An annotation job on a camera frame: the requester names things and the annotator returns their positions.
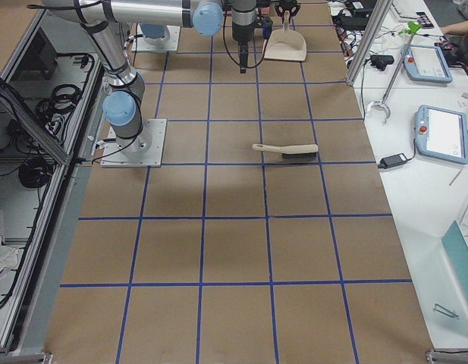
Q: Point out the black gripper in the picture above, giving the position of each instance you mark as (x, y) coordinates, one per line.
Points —
(287, 6)
(241, 31)

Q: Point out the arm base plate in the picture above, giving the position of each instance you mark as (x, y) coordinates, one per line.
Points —
(145, 151)
(168, 43)

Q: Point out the blue teach pendant near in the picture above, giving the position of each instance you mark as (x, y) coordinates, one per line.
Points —
(442, 134)

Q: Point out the beige hand brush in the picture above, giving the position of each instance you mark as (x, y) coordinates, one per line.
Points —
(289, 152)

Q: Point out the metal grabber rod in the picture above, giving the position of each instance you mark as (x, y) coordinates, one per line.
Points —
(381, 104)

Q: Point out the beige plastic dustpan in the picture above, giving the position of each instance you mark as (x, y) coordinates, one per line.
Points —
(285, 44)

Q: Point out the blue teach pendant far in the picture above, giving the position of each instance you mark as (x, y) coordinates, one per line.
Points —
(427, 64)

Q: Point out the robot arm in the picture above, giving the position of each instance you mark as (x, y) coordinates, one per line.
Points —
(95, 18)
(154, 30)

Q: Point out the blue teach pendant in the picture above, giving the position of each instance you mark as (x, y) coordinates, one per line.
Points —
(442, 134)
(427, 64)

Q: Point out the teal folder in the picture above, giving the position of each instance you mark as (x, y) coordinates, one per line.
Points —
(456, 246)

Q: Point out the black adapter on right table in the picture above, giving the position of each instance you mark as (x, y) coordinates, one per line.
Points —
(393, 161)

